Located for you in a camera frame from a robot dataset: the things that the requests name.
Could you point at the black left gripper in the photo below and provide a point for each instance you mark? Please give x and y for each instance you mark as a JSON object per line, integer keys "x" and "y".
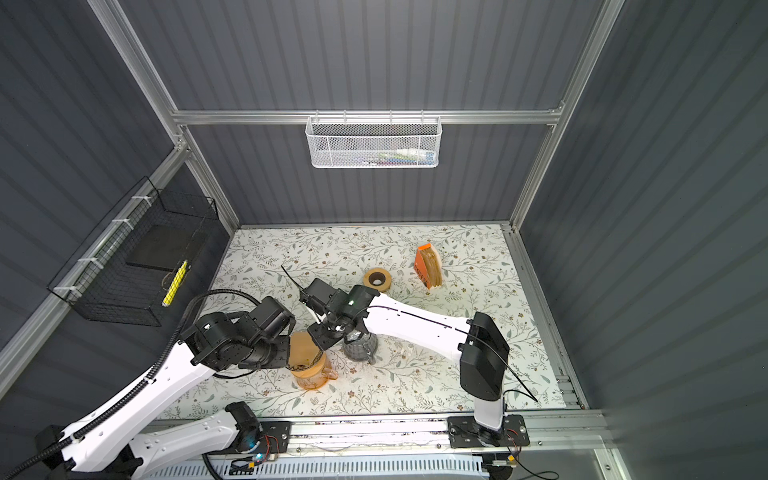
{"x": 283, "y": 358}

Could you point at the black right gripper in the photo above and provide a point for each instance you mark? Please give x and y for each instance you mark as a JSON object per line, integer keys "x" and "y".
{"x": 323, "y": 341}

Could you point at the grey glass carafe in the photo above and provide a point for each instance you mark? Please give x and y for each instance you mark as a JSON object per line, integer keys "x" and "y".
{"x": 360, "y": 347}

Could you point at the orange glass carafe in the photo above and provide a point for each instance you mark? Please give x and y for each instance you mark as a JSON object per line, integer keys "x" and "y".
{"x": 315, "y": 376}

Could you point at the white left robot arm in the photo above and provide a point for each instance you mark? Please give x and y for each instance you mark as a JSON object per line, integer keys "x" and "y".
{"x": 109, "y": 443}

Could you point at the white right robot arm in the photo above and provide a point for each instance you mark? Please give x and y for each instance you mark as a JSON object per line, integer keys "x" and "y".
{"x": 475, "y": 345}

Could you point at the orange coffee filter holder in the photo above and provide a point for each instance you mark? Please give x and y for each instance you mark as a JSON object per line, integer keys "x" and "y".
{"x": 428, "y": 266}

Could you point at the yellow green striped stick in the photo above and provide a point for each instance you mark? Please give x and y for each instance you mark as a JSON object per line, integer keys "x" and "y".
{"x": 175, "y": 284}

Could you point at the black flat box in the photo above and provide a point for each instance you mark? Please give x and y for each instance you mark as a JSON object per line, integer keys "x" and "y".
{"x": 164, "y": 248}

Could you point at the floral table mat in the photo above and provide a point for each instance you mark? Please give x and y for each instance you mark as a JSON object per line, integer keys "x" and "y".
{"x": 478, "y": 275}

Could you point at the markers in white basket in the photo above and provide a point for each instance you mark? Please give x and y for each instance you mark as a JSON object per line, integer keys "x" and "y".
{"x": 401, "y": 157}

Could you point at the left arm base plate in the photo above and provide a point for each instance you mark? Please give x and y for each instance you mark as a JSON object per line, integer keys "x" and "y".
{"x": 271, "y": 437}

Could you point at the black wire basket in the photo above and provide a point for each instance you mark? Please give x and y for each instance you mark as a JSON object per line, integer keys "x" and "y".
{"x": 133, "y": 271}

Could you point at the white wire mesh basket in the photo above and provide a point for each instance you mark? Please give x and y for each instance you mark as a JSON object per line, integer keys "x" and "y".
{"x": 335, "y": 144}

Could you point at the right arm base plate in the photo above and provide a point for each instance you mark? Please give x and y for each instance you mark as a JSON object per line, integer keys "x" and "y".
{"x": 465, "y": 432}

